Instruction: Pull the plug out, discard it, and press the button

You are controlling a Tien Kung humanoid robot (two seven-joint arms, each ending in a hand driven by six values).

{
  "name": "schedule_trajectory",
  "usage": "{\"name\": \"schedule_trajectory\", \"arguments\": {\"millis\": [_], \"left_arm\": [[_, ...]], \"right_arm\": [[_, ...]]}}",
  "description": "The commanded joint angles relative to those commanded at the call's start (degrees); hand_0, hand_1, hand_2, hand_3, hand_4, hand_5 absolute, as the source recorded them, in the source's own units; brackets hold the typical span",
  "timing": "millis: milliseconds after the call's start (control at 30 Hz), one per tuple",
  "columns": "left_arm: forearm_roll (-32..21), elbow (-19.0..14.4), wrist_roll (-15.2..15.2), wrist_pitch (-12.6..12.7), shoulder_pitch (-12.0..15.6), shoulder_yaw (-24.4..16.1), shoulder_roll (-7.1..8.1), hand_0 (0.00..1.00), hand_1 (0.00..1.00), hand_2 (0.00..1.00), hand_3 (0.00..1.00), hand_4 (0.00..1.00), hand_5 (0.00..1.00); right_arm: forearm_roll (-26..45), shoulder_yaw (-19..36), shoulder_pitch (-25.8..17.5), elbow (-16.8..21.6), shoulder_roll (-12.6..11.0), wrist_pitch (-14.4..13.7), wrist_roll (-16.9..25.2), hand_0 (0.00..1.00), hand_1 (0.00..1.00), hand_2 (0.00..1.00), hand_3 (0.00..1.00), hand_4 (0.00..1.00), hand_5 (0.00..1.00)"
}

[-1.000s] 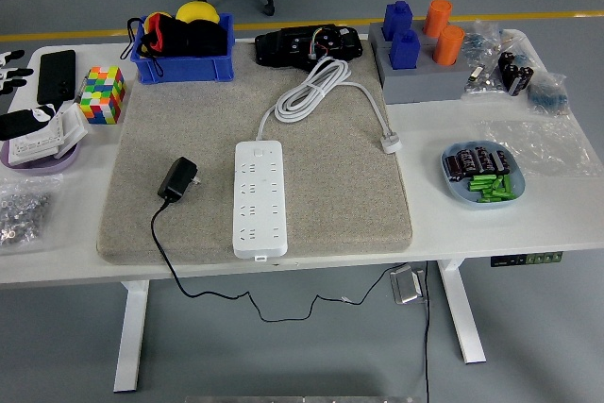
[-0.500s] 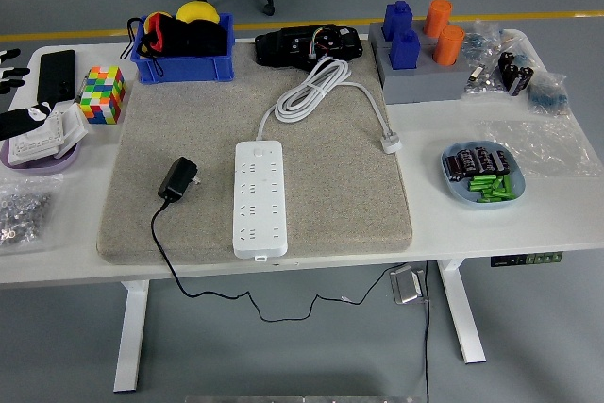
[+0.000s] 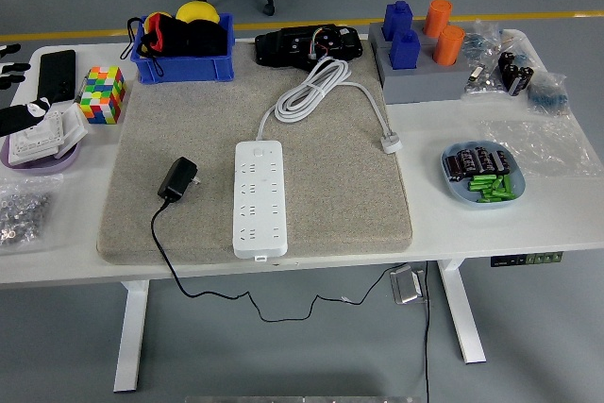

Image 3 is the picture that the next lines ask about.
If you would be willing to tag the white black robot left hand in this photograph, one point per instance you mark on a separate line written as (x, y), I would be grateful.
(19, 117)

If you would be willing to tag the black power adapter plug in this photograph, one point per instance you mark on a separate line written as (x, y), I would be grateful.
(177, 179)

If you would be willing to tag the white power strip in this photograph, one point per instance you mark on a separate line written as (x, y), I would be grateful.
(259, 195)

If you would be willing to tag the white power strip plug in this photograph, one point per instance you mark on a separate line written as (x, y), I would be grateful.
(391, 143)

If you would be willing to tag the black smartphone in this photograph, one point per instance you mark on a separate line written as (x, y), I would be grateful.
(56, 77)

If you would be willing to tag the multicoloured puzzle cube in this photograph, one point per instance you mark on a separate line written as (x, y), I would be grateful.
(101, 96)

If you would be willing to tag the bag of metal nuts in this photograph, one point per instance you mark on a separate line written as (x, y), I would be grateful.
(23, 214)

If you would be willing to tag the blue plastic bin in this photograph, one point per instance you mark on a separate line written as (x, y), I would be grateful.
(189, 68)

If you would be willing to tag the yellow ball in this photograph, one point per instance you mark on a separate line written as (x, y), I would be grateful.
(196, 11)

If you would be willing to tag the white table leg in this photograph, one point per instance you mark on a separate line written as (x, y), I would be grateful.
(132, 337)
(460, 313)

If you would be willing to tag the grey-brown mat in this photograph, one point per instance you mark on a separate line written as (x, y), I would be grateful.
(340, 195)

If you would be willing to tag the blue square block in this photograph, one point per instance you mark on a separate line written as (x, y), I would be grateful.
(405, 51)
(397, 21)

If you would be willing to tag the grey block holder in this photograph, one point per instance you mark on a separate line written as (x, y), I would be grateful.
(424, 87)

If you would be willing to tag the metal floor socket box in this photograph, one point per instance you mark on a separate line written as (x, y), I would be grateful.
(407, 286)

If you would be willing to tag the orange cylinder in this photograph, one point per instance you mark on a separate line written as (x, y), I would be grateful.
(448, 46)
(437, 18)

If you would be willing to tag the black capacitor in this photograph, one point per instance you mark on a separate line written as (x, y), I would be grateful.
(466, 161)
(454, 168)
(500, 162)
(482, 160)

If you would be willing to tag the light blue plate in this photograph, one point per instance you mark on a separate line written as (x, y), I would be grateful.
(453, 188)

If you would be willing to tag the bag of silver parts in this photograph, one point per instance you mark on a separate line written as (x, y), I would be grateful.
(481, 84)

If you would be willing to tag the green battery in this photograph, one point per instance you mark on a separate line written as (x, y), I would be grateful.
(508, 186)
(482, 186)
(481, 179)
(493, 197)

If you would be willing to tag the bag of blue parts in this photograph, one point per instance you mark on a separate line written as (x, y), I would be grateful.
(481, 42)

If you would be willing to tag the bag of black capacitors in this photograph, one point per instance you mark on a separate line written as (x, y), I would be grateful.
(514, 72)

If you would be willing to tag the empty clear plastic bag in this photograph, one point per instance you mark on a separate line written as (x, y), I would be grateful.
(538, 146)

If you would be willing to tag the black desk control panel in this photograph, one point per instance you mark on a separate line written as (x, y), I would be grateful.
(524, 259)

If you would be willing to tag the bag of blue resistors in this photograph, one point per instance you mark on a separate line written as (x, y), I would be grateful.
(547, 96)

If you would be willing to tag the white wall socket panel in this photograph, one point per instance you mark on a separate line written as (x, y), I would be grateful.
(35, 143)

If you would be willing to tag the white wall switch panel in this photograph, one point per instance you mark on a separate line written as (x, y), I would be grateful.
(75, 127)

